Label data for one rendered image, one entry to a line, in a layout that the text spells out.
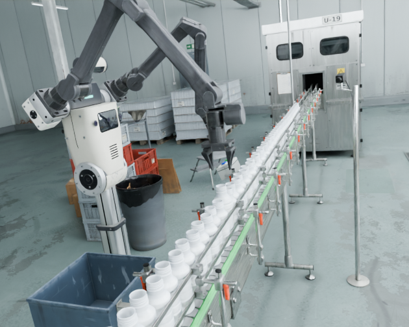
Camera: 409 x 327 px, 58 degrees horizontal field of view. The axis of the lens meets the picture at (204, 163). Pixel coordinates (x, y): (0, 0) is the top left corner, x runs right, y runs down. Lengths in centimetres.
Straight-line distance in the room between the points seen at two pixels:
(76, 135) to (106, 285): 63
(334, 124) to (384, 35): 580
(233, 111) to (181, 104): 696
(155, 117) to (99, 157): 693
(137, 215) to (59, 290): 205
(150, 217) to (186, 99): 491
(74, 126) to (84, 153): 12
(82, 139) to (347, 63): 478
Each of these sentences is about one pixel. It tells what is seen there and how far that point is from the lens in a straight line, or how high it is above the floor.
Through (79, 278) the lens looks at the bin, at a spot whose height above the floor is 88.
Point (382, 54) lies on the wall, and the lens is 1148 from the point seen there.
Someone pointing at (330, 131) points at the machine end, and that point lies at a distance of 604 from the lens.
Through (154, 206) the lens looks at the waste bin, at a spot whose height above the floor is 43.
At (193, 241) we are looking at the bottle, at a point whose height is 115.
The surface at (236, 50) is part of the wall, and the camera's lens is 1181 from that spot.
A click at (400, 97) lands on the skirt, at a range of 1159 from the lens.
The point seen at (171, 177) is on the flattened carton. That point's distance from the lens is 497.
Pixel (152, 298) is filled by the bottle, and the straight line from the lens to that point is 87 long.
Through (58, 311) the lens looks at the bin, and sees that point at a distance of 134.
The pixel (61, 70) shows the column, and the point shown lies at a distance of 1148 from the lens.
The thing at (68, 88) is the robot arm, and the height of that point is 159.
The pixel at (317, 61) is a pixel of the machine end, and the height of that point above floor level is 149.
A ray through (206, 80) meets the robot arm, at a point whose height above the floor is 156.
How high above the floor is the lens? 160
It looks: 15 degrees down
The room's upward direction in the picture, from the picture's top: 7 degrees counter-clockwise
